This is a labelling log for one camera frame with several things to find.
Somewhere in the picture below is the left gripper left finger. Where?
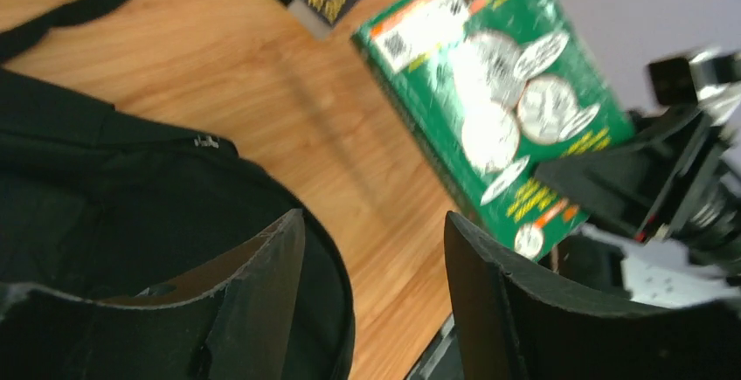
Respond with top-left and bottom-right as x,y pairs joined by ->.
1,209 -> 305,379

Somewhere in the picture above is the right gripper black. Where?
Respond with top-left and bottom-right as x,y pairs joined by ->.
534,104 -> 740,251

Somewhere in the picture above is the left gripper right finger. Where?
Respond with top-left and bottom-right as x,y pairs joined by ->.
444,211 -> 740,379

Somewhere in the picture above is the black student backpack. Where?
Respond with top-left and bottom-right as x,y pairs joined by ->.
0,0 -> 357,380

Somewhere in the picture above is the green coin book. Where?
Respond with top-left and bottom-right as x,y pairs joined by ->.
351,0 -> 634,260

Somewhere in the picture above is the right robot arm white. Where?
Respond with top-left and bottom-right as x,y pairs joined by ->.
535,104 -> 740,307

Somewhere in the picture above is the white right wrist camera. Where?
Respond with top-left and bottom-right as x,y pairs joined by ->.
647,48 -> 740,126

